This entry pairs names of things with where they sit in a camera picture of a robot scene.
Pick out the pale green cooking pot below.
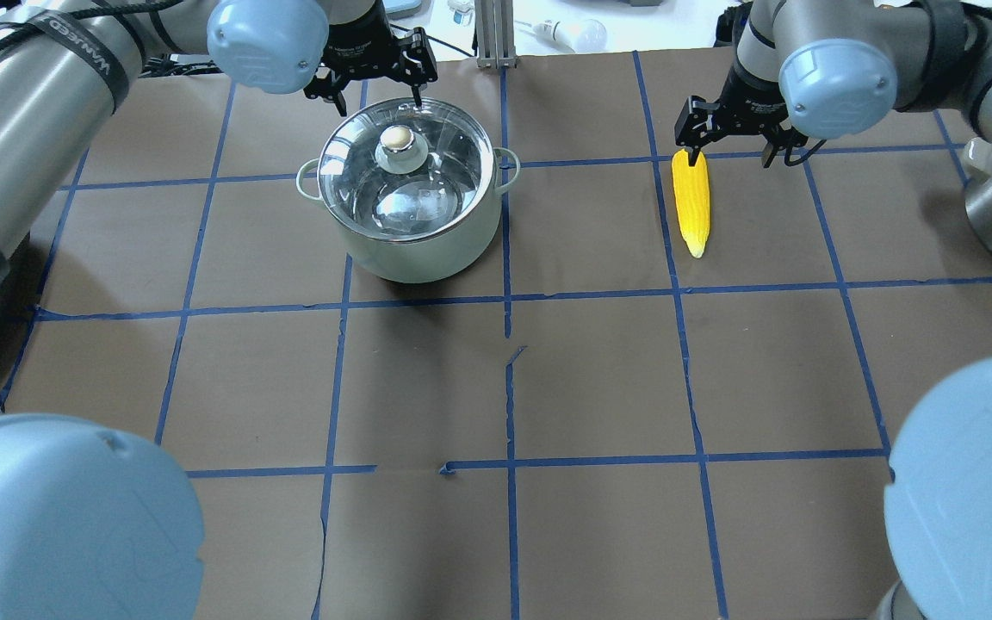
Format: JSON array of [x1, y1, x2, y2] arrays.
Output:
[[294, 97, 521, 285]]

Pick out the glass pot lid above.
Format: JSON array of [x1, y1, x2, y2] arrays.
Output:
[[302, 97, 499, 243]]

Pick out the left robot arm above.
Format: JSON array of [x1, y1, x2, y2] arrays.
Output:
[[0, 1, 437, 619]]

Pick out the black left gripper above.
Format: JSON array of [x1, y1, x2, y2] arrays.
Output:
[[303, 22, 438, 118]]

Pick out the yellow toy corn cob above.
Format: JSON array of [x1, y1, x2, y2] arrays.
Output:
[[672, 150, 711, 259]]

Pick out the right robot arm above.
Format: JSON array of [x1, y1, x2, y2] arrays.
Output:
[[673, 1, 992, 619]]

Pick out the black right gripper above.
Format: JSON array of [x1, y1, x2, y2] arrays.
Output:
[[674, 65, 807, 169]]

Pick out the aluminium frame post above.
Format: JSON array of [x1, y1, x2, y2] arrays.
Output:
[[474, 0, 518, 68]]

